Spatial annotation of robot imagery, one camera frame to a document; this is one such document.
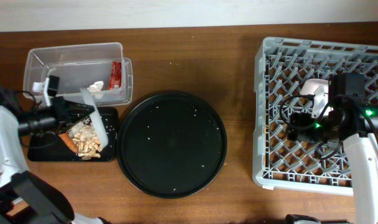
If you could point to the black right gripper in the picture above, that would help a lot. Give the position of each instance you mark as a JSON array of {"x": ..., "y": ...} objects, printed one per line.
[{"x": 298, "y": 129}]

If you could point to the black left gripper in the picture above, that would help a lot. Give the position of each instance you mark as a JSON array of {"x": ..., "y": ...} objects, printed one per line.
[{"x": 63, "y": 118}]

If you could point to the orange carrot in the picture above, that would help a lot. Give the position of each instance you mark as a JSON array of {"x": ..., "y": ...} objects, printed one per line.
[{"x": 69, "y": 142}]

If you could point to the grey plate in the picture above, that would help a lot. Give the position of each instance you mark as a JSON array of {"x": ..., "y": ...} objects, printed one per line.
[{"x": 95, "y": 117}]

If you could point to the rice and nut shells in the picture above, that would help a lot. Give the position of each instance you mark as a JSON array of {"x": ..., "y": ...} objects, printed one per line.
[{"x": 85, "y": 140}]

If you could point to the white tissue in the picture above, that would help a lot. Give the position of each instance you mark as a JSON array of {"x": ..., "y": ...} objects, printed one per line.
[{"x": 96, "y": 87}]

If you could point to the pink bowl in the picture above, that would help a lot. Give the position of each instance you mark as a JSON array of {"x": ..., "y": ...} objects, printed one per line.
[{"x": 311, "y": 85}]

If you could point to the red snack wrapper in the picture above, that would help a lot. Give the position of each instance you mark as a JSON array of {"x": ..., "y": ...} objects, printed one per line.
[{"x": 115, "y": 76}]

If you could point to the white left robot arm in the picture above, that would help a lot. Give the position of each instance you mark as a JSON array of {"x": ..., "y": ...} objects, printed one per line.
[{"x": 24, "y": 197}]

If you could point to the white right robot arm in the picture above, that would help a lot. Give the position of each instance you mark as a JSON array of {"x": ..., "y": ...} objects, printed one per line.
[{"x": 362, "y": 153}]

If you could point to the clear plastic waste bin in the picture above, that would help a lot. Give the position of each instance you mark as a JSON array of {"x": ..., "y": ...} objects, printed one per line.
[{"x": 79, "y": 66}]

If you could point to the grey dishwasher rack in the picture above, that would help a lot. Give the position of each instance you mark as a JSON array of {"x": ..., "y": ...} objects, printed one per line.
[{"x": 282, "y": 66}]

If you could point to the black rectangular tray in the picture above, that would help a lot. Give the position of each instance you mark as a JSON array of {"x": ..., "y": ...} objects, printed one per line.
[{"x": 48, "y": 148}]

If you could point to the black round serving tray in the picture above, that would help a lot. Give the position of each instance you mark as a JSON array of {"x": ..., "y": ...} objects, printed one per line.
[{"x": 171, "y": 145}]

